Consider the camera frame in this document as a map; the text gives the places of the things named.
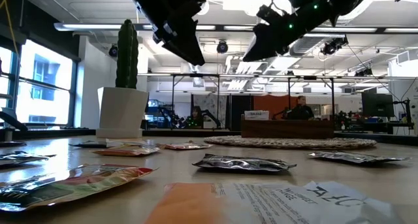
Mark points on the black background workstation frame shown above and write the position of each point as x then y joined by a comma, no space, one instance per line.
196,75

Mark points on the black ceiling camera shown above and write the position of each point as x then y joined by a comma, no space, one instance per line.
222,47
113,51

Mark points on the tall green cactus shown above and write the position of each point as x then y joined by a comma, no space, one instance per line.
126,54

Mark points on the background desk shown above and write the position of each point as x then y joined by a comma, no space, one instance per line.
375,127

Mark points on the orange partition panel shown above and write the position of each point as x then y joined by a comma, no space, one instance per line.
271,104

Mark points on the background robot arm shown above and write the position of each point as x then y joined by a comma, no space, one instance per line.
212,118
170,116

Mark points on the wooden tea organizer box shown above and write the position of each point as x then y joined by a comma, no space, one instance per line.
287,129

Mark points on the white ceiling light panel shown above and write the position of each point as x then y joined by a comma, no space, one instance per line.
238,2

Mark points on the long overhead light bar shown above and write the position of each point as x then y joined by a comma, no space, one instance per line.
98,26

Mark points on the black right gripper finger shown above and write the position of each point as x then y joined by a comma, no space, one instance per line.
259,36
261,54

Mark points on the yellow red tea packet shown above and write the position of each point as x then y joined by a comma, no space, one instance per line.
186,146
127,151
81,185

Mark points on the round woven straw mat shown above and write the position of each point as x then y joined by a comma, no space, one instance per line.
287,143

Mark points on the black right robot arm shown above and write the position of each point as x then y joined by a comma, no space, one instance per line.
326,2

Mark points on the white hexagonal plant pot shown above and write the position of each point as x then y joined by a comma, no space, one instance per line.
121,113

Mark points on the silver ceiling duct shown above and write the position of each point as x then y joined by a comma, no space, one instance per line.
303,46

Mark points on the large glass window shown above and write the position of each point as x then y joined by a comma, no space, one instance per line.
45,87

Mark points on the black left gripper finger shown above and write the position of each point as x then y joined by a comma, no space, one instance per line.
196,44
186,52

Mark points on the black background monitor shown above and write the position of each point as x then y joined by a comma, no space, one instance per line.
377,104

